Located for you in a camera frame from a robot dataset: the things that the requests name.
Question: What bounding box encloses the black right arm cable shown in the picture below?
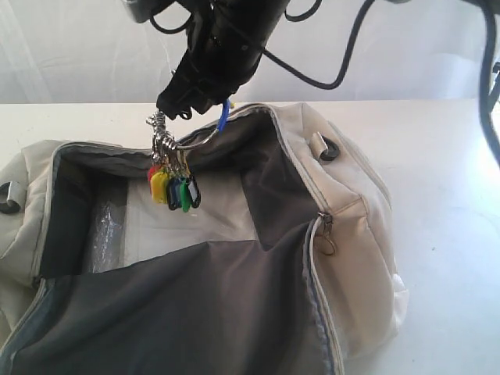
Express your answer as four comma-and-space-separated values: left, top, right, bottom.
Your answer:
150, 0, 500, 173

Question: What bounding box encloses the cream fabric duffel bag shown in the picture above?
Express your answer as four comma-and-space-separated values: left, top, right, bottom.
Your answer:
1, 104, 409, 374

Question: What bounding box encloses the colourful key tag bunch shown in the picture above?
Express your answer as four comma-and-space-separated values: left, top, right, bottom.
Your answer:
145, 99, 238, 214

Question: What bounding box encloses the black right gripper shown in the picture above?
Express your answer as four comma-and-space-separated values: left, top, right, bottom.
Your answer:
156, 0, 288, 120

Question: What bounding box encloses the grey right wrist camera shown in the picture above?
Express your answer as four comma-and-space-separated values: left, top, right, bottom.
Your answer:
121, 0, 157, 23

